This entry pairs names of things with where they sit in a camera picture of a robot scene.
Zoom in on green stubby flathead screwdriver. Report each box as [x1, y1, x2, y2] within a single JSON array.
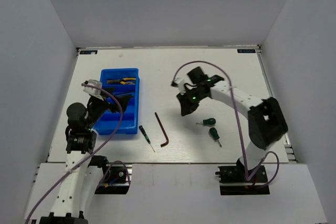
[[196, 118, 216, 126]]

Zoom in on long brown ball-end hex key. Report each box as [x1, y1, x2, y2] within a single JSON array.
[[111, 91, 135, 97]]

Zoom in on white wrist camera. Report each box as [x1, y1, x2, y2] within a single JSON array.
[[82, 79, 103, 100], [171, 78, 185, 93]]

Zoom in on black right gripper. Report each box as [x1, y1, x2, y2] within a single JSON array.
[[176, 88, 206, 117]]

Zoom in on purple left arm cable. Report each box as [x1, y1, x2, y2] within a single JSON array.
[[25, 81, 131, 224]]

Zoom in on large brown hex key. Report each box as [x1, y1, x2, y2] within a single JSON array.
[[154, 112, 169, 147]]

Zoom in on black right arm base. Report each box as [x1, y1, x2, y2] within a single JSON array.
[[215, 165, 270, 196]]

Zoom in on yellow black long-nose pliers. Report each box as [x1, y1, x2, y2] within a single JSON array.
[[117, 78, 136, 85]]

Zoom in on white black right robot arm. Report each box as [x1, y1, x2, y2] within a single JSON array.
[[171, 67, 288, 182]]

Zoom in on yellow bent-nose pliers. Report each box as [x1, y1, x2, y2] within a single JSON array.
[[106, 79, 122, 84]]

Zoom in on blue logo sticker left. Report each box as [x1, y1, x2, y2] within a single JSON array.
[[79, 50, 98, 55]]

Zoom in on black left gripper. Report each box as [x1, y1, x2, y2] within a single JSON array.
[[86, 87, 132, 129]]

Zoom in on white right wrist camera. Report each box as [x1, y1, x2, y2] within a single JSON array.
[[171, 78, 185, 93]]

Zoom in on blue plastic compartment tray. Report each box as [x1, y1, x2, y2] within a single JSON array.
[[94, 68, 140, 135]]

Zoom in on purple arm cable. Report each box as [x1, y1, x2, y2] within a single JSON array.
[[25, 81, 131, 224], [172, 61, 280, 183]]

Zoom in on black green precision screwdriver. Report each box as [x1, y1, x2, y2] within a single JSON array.
[[139, 125, 155, 152]]

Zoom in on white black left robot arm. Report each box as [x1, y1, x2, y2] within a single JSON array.
[[39, 93, 132, 223]]

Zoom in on green stubby screwdriver orange cap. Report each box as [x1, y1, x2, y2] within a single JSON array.
[[209, 127, 222, 148]]

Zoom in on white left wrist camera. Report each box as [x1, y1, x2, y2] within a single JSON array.
[[82, 79, 103, 100]]

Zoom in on metal table edge rail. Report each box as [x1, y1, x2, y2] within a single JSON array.
[[257, 46, 299, 164]]

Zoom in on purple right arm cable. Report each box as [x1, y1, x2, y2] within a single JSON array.
[[172, 61, 280, 183]]

